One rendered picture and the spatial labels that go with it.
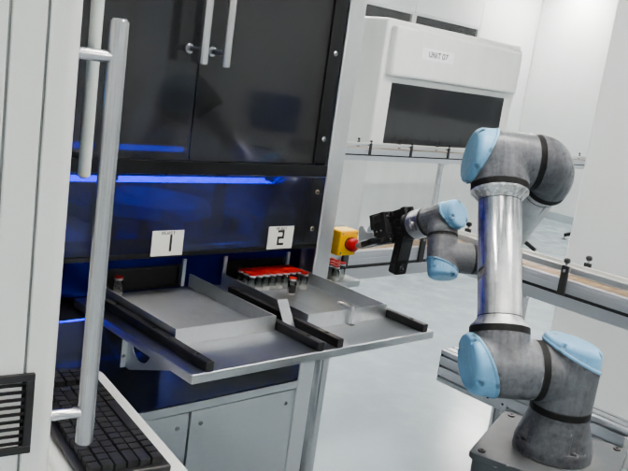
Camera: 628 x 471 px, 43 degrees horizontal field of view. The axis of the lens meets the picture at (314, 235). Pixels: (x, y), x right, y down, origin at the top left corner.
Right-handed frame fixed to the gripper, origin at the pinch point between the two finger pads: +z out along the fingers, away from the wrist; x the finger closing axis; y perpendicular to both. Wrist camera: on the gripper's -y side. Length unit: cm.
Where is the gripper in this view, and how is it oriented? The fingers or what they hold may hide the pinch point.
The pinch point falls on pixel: (360, 247)
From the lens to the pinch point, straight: 220.8
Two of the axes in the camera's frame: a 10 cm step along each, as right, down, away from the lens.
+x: -7.3, 0.4, -6.8
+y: -1.6, -9.8, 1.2
